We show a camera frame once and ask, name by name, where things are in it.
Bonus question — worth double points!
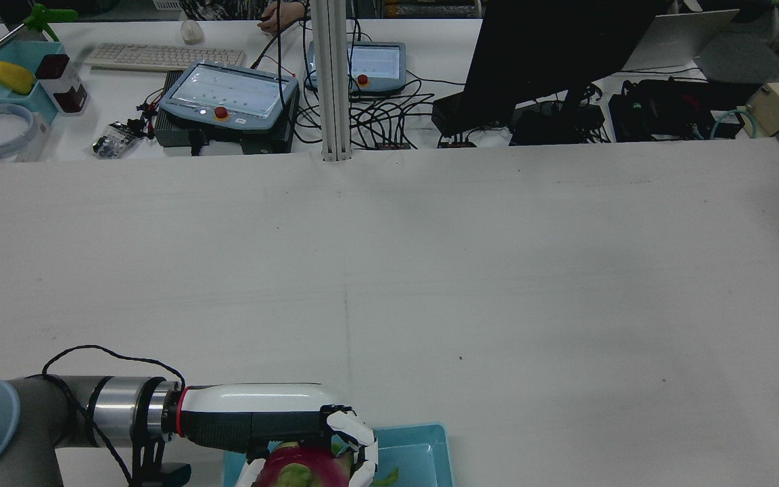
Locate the operator bare hand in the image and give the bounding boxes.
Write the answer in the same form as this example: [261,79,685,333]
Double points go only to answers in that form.
[258,12,299,34]

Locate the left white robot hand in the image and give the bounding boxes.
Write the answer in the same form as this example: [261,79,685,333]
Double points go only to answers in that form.
[180,384,380,487]

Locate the pink dragon fruit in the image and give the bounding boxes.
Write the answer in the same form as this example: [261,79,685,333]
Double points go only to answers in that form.
[254,440,400,487]

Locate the person in striped sweater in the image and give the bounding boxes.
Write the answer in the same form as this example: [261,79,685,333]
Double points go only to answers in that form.
[180,0,312,21]

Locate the large blue-grey teach pendant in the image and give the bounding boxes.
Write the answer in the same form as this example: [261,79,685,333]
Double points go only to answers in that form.
[158,61,300,131]

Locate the small blue-grey teach pendant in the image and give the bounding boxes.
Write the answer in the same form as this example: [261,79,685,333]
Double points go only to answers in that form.
[307,41,408,97]

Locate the beige computer keyboard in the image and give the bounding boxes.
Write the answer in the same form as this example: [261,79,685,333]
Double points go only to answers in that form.
[82,43,247,73]

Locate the red black clip leads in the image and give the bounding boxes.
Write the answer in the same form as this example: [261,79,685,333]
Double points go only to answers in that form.
[136,88,168,135]

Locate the light blue plastic bin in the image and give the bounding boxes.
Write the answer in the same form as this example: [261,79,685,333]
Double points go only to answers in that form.
[222,424,454,487]

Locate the small black box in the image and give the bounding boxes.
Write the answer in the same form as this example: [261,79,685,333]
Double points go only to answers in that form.
[432,91,473,136]

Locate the clear bag of black parts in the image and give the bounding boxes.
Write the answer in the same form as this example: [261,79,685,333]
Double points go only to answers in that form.
[92,122,139,160]

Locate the green plastic sprayer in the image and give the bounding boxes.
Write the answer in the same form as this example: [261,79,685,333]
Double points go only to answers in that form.
[23,3,79,43]

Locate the yellow toy fruit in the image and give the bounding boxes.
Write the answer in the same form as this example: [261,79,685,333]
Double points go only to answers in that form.
[0,61,36,95]

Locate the black hub box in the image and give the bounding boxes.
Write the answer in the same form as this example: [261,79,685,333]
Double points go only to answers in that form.
[511,105,610,146]

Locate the black Huawei monitor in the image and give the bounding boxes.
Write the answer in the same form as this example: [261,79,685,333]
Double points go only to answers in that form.
[461,0,676,129]

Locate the black equipment bag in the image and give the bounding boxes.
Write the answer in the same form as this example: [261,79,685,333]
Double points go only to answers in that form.
[609,78,759,143]

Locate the aluminium profile post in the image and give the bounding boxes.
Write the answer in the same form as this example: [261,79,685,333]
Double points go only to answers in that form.
[310,0,353,162]

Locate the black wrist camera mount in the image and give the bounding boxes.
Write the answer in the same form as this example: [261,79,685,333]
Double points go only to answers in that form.
[131,436,192,487]

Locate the black cable bundle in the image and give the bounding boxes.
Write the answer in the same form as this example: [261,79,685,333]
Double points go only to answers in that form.
[295,14,465,149]

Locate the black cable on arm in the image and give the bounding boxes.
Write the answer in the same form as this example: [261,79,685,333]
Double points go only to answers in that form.
[0,345,187,487]

